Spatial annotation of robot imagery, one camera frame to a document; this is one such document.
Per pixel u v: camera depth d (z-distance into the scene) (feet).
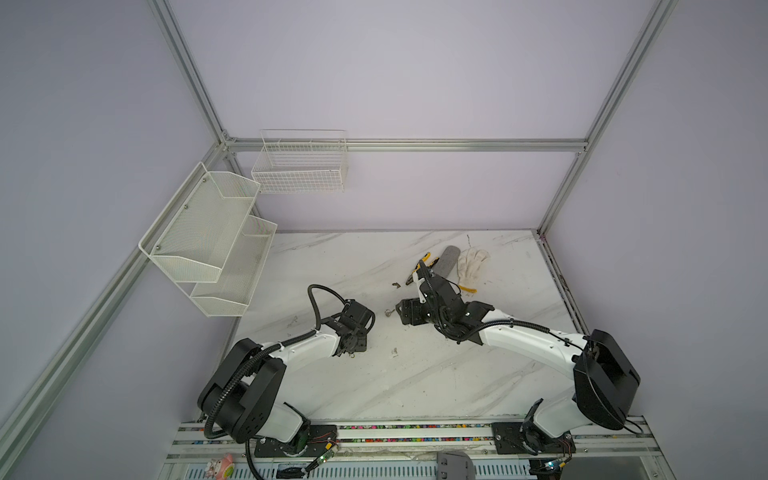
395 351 2.91
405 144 3.05
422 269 2.37
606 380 1.41
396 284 3.42
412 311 2.40
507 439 2.41
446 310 2.08
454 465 2.27
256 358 1.45
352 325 2.30
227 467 2.21
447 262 3.53
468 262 3.64
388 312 3.17
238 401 1.39
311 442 2.40
